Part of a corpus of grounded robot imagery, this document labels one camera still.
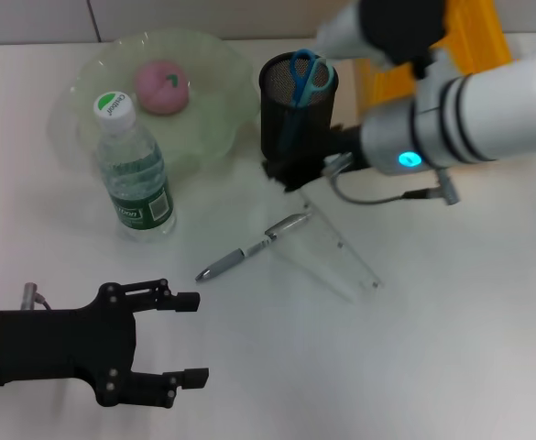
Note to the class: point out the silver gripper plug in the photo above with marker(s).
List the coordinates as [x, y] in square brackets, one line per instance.
[31, 295]
[338, 165]

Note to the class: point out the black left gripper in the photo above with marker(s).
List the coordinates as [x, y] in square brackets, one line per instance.
[57, 344]

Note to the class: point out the clear green-label water bottle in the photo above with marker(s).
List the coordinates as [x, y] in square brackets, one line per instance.
[134, 183]

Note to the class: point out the blue scissors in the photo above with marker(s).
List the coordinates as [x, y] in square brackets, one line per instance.
[302, 87]

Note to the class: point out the pink toy peach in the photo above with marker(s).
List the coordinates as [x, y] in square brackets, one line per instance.
[160, 89]

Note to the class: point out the yellow plastic bin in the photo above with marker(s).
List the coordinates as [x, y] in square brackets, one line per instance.
[478, 46]

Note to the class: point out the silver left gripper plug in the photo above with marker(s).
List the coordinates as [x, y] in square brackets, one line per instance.
[31, 295]

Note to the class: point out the pale green glass fruit plate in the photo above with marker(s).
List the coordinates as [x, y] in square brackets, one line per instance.
[212, 114]

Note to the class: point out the grey white ballpoint pen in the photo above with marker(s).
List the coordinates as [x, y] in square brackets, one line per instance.
[254, 247]

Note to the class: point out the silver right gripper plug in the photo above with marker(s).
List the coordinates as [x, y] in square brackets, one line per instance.
[338, 165]

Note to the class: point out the black mesh pen holder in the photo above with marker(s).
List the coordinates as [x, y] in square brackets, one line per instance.
[313, 119]

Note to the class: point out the clear plastic ruler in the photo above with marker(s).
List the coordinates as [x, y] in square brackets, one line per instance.
[331, 247]

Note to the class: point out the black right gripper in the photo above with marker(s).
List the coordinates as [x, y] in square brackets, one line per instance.
[345, 144]

